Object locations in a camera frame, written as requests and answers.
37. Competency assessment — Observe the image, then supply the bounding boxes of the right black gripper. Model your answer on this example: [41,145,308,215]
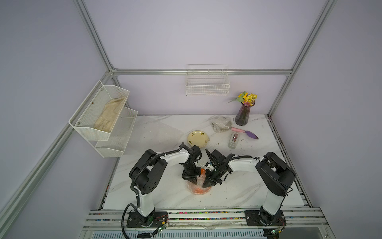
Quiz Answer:
[198,165,222,188]

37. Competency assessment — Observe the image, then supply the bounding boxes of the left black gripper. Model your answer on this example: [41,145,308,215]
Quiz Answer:
[181,163,201,184]

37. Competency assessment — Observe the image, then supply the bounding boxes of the orange dinner plate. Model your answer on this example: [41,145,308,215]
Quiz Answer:
[187,168,213,195]

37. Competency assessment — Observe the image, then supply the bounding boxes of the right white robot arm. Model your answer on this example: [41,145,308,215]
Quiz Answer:
[203,150,296,226]

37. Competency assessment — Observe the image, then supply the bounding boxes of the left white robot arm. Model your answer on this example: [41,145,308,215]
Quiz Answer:
[129,143,202,219]

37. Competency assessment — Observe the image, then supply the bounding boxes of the purple glass vase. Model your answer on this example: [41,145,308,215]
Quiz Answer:
[234,103,256,126]

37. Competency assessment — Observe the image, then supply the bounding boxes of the yellow artificial flowers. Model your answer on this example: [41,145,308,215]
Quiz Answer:
[229,92,257,106]

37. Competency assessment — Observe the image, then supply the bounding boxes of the lower white mesh shelf bin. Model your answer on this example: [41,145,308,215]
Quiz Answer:
[95,107,138,158]

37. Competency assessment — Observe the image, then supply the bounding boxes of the white mesh shelf bin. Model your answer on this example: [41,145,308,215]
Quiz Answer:
[69,81,129,141]
[95,107,138,158]

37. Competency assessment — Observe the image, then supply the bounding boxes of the beige cloth in bin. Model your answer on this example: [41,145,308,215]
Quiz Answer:
[94,97,127,133]

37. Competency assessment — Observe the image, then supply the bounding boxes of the upper white mesh shelf bin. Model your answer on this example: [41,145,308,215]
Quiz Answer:
[69,81,129,141]

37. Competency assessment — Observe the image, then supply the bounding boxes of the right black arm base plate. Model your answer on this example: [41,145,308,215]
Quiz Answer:
[244,209,287,227]

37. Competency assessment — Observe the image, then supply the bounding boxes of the black corrugated cable conduit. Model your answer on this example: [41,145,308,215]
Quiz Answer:
[120,147,183,239]

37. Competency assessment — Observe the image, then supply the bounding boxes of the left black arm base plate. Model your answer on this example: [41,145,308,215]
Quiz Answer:
[125,211,168,228]

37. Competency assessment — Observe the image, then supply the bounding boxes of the white wire wall basket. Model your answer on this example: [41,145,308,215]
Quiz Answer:
[186,64,230,96]

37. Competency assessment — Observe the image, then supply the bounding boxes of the aluminium front rail frame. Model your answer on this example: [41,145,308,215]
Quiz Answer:
[82,207,329,231]

